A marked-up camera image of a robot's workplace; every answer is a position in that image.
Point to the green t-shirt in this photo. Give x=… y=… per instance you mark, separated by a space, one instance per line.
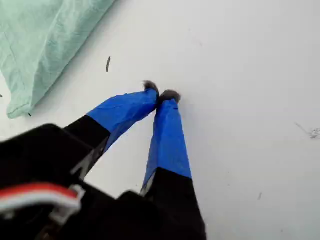
x=42 y=45

